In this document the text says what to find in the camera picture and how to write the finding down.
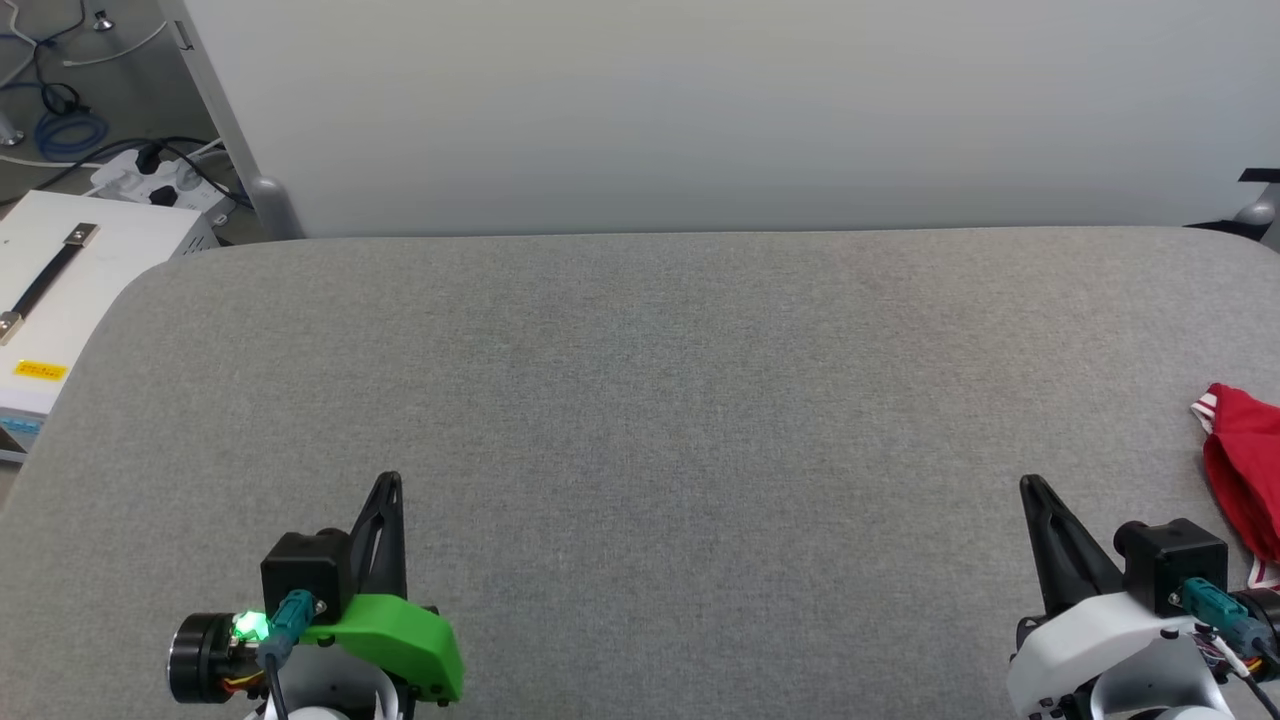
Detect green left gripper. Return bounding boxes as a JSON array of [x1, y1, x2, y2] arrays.
[[168, 473, 466, 704]]

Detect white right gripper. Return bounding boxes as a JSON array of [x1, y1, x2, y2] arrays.
[[1005, 476, 1280, 720]]

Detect red white sports jersey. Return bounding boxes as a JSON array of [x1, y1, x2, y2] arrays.
[[1190, 383, 1280, 591]]

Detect grey metal partition foot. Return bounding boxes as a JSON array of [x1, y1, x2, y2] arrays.
[[1185, 168, 1280, 246]]

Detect white equipment box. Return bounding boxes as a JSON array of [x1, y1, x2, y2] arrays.
[[0, 190, 219, 466]]

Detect white power strip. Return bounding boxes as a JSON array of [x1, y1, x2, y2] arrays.
[[90, 148, 236, 216]]

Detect white partition panel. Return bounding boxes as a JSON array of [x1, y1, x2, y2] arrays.
[[180, 0, 1280, 239]]

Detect black cable teal connector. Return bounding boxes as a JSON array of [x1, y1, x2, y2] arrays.
[[255, 590, 321, 720], [1180, 578, 1280, 701]]

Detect grey metal partition post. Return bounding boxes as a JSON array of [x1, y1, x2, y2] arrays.
[[160, 0, 304, 241]]

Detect black strap handle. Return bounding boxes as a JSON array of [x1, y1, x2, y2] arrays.
[[0, 223, 101, 346]]

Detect blue coiled cable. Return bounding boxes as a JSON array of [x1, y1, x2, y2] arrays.
[[33, 105, 111, 161]]

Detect white loose cable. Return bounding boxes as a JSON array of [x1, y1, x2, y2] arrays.
[[60, 18, 171, 69]]

